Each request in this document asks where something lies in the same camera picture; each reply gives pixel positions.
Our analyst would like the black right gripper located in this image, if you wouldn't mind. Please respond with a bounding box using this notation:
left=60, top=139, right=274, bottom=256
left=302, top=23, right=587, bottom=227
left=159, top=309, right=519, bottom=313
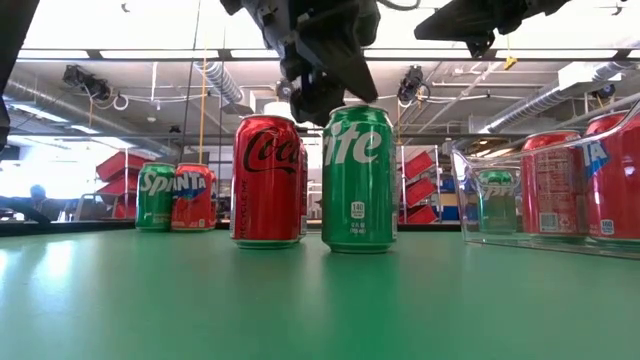
left=413, top=0, right=572, bottom=44

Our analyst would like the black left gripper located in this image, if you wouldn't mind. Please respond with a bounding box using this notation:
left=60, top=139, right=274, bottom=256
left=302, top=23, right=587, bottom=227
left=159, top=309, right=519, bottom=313
left=219, top=0, right=382, bottom=128

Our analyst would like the red Coca-Cola can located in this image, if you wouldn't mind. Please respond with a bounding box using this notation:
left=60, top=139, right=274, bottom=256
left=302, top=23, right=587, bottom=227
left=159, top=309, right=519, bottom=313
left=229, top=113, right=304, bottom=250

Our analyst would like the clear plastic bin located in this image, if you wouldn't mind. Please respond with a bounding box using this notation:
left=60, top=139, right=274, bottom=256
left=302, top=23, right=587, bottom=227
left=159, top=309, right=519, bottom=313
left=449, top=97, right=640, bottom=261

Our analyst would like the black round fan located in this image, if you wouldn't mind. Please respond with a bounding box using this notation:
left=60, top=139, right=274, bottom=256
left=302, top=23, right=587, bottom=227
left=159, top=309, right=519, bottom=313
left=274, top=78, right=296, bottom=101

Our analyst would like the white cylindrical tank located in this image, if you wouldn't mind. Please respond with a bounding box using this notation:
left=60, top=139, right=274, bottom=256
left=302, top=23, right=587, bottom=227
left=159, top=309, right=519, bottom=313
left=263, top=99, right=301, bottom=121

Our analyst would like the yellow hanging hook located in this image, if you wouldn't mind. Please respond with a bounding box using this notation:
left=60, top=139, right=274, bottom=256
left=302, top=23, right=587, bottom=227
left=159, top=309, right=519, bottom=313
left=503, top=34, right=519, bottom=71

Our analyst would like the white shelf rack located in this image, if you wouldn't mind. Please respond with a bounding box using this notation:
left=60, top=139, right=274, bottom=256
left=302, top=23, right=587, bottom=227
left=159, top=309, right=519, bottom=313
left=398, top=143, right=445, bottom=225

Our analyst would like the blue storage bin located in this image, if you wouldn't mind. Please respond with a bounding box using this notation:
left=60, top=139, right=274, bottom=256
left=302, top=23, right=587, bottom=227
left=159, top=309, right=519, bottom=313
left=439, top=177, right=462, bottom=221

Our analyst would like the ceiling light panel row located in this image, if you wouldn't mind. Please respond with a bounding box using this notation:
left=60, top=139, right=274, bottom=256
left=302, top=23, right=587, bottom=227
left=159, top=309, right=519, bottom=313
left=17, top=47, right=640, bottom=64

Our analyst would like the green table mat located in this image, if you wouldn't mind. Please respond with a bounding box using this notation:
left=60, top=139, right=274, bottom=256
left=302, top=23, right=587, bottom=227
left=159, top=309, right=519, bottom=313
left=0, top=227, right=640, bottom=360

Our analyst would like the person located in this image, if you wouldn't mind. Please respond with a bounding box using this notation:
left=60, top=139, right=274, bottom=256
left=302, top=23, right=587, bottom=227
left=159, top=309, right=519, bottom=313
left=0, top=183, right=81, bottom=224

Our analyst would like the thin silver ribbed duct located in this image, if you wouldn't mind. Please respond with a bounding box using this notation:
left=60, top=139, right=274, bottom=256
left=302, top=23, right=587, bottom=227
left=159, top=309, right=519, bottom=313
left=192, top=59, right=254, bottom=117

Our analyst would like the black horizontal rail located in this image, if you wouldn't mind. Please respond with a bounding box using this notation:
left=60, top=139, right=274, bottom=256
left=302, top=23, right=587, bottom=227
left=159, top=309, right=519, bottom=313
left=0, top=130, right=640, bottom=141

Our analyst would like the large silver air duct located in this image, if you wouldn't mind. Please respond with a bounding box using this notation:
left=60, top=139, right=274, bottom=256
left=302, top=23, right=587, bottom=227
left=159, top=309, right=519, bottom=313
left=479, top=59, right=640, bottom=135

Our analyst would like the white rectangular duct box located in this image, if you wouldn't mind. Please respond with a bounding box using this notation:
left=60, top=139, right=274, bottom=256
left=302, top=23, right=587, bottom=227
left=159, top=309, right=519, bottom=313
left=557, top=62, right=624, bottom=92

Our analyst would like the black aluminium table frame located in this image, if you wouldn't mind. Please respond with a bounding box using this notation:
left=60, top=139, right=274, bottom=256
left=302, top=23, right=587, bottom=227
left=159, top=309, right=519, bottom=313
left=0, top=218, right=464, bottom=239

